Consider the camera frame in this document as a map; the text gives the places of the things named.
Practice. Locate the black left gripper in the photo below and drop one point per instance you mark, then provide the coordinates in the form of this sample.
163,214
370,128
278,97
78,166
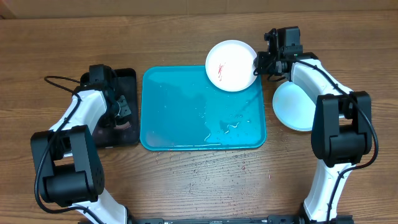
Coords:
125,109

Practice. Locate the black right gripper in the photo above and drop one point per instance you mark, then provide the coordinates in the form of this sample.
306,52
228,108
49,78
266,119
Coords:
259,69

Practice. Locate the green orange sponge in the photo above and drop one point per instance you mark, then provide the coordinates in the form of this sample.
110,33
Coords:
122,126

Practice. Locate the white plate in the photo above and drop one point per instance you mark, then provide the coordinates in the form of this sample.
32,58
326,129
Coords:
229,65

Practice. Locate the light blue plate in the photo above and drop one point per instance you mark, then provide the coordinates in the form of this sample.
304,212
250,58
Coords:
293,107

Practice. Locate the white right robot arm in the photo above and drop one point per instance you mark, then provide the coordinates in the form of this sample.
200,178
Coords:
343,137

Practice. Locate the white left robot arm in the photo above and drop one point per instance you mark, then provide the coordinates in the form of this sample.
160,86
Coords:
69,173

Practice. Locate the black water tray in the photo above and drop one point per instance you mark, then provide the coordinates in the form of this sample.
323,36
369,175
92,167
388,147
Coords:
124,83

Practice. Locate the teal serving tray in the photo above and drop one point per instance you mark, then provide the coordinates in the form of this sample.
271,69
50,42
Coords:
181,110

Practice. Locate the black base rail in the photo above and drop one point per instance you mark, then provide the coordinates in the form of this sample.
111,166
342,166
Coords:
271,219

